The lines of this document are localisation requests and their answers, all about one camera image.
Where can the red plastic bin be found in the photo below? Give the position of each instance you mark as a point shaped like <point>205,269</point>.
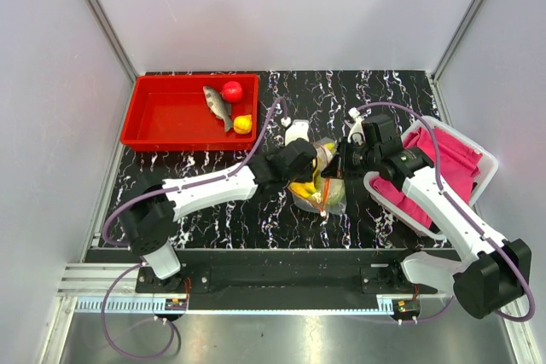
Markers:
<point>170,113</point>

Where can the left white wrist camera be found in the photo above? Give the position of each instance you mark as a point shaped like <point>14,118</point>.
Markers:
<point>298,129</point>

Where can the yellow fake banana bunch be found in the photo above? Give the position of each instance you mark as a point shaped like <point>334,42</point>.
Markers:
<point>313,190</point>

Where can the red fake apple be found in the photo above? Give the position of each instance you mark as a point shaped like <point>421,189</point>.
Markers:
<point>232,92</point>

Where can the clear zip top bag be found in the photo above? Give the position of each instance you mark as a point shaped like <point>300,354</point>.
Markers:
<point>319,207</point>

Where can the yellow orange fake fruit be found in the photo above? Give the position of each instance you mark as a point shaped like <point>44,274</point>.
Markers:
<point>243,125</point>

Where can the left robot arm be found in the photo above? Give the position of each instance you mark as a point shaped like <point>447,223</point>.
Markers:
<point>149,220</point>

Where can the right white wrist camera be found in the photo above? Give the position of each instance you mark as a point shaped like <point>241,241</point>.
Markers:
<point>355,134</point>

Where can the green fake cabbage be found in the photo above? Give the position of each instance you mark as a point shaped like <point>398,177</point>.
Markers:
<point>333,191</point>

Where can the white plastic basket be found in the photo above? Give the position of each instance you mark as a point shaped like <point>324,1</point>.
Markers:
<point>465,166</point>

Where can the grey fake fish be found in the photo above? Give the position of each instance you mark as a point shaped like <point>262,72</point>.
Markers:
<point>218,107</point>

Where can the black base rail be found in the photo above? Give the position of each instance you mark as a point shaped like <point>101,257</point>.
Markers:
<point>355,271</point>

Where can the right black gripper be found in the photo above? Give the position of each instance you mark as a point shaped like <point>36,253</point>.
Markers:
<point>347,173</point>

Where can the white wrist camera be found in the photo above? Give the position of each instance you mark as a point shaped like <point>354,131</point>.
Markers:
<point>355,134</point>
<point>298,129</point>

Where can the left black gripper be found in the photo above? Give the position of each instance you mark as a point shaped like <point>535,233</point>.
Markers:
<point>306,176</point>

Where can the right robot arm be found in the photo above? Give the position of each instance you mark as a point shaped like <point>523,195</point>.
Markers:
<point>490,271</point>

